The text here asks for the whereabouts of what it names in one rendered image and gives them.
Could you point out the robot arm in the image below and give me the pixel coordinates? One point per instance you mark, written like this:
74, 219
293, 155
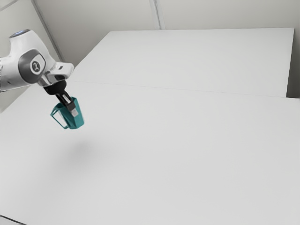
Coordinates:
25, 63

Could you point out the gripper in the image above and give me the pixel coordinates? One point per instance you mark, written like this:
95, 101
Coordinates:
55, 88

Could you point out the teal faceted mug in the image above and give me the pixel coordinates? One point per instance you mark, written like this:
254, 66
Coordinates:
75, 119

